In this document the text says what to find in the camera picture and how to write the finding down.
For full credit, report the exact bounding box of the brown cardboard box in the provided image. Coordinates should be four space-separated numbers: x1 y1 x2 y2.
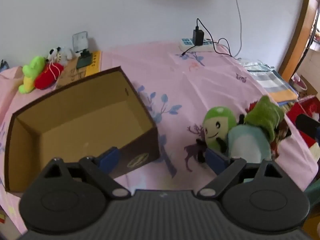
4 66 160 193

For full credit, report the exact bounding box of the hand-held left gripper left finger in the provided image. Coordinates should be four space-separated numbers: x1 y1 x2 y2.
41 147 132 201

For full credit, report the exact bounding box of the folded plaid cloth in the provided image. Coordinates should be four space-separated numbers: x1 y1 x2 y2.
241 60 299 105

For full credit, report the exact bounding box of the green fleece plush piece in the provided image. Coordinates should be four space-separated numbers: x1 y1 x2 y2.
244 95 285 142

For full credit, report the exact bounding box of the green plastic object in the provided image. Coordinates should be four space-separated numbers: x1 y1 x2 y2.
304 177 320 207

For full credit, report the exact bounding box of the green round smiling plush toy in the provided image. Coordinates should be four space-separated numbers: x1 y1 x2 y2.
202 107 237 153

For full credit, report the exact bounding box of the red plush toy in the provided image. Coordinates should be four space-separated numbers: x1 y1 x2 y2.
34 62 64 90

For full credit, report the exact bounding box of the green frog plush toy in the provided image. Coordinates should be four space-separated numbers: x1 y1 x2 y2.
19 56 47 94

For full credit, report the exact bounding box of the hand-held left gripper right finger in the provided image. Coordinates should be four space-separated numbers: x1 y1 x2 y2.
196 148 288 201

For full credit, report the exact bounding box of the black flat object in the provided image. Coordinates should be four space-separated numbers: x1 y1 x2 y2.
295 114 320 140

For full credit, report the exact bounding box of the red bag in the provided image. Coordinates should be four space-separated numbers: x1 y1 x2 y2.
286 97 320 160

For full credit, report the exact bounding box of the flat cardboard sheet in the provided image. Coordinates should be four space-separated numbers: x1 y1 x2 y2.
55 51 102 89

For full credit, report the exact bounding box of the dark green phone stand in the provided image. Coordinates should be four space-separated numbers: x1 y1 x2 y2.
76 50 92 69

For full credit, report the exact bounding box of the black charger plug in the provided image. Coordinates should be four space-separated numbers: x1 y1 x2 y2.
192 29 204 47

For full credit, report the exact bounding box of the pink floral bedsheet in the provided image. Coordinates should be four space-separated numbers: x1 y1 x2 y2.
0 41 319 235

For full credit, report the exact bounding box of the black and white panda plush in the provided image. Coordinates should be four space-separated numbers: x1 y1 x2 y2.
46 46 75 65

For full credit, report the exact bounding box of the wooden door frame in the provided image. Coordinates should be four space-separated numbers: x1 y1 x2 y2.
277 0 320 77

